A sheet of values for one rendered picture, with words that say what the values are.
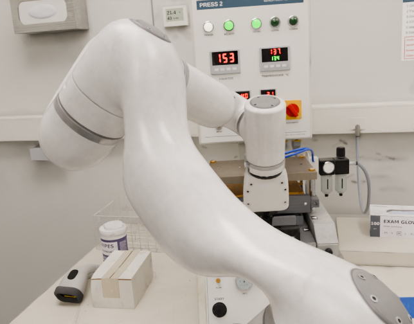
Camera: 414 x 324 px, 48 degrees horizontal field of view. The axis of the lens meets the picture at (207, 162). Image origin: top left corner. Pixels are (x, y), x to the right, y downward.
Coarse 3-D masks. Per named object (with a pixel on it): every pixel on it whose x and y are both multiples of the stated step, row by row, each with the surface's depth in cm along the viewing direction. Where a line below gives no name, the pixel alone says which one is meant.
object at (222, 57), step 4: (228, 52) 129; (232, 52) 129; (216, 56) 129; (220, 56) 129; (224, 56) 129; (228, 56) 129; (232, 56) 129; (216, 60) 129; (220, 60) 129; (224, 60) 129; (228, 60) 129; (232, 60) 129
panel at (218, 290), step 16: (208, 288) 108; (224, 288) 108; (256, 288) 107; (208, 304) 107; (224, 304) 107; (240, 304) 107; (256, 304) 106; (208, 320) 106; (224, 320) 106; (240, 320) 106
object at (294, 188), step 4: (228, 184) 126; (232, 184) 126; (236, 184) 126; (240, 184) 126; (288, 184) 123; (292, 184) 122; (296, 184) 122; (300, 184) 127; (228, 188) 123; (232, 188) 122; (236, 188) 122; (240, 188) 122; (292, 188) 119; (296, 188) 119; (300, 188) 119; (232, 192) 119; (236, 192) 119; (240, 192) 119; (292, 192) 116; (296, 192) 116; (300, 192) 116; (236, 196) 117; (240, 196) 117
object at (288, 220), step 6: (276, 216) 114; (282, 216) 114; (288, 216) 113; (294, 216) 113; (276, 222) 114; (282, 222) 114; (288, 222) 113; (294, 222) 113; (300, 228) 116; (300, 234) 112; (306, 234) 112; (300, 240) 108; (306, 240) 108; (312, 240) 108
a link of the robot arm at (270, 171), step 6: (246, 162) 100; (282, 162) 98; (252, 168) 99; (258, 168) 98; (264, 168) 97; (270, 168) 97; (276, 168) 98; (282, 168) 99; (258, 174) 99; (264, 174) 98; (270, 174) 98
